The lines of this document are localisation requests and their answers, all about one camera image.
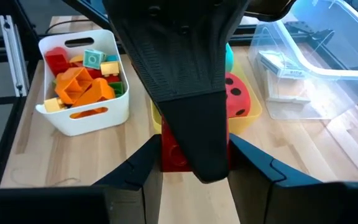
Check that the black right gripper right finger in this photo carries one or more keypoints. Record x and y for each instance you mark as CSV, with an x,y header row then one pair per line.
x,y
253,193

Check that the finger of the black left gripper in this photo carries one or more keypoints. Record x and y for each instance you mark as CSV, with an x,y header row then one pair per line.
x,y
272,9
182,62

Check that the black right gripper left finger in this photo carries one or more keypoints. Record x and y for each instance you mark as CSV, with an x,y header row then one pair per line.
x,y
141,193

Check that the small red toy brick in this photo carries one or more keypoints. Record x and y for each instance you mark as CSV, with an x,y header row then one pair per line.
x,y
174,155

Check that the playing card box with heart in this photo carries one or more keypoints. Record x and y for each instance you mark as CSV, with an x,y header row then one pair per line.
x,y
278,63

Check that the red foam die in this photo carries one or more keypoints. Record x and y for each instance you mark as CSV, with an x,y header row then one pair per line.
x,y
236,95

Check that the teal toy brick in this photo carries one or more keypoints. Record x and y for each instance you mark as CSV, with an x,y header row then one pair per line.
x,y
112,58

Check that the small yellow toy brick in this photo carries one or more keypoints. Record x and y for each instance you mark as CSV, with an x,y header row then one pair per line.
x,y
110,68
53,104

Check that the orange wedge toy brick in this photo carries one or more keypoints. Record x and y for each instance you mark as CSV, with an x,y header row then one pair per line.
x,y
99,91

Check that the small green toy brick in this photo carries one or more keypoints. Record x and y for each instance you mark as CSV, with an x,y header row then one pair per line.
x,y
93,59

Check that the yellow-orange toy brick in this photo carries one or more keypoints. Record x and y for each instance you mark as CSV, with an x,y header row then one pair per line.
x,y
77,58

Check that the yellow translucent plastic tray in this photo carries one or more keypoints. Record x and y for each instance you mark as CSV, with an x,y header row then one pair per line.
x,y
247,123

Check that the clear plastic container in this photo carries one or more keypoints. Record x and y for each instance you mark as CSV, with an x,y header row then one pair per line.
x,y
322,71

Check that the white plastic bin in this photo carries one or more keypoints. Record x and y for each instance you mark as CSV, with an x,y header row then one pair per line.
x,y
98,123

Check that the silver aluminium rail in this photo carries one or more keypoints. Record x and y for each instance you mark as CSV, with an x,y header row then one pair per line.
x,y
14,56

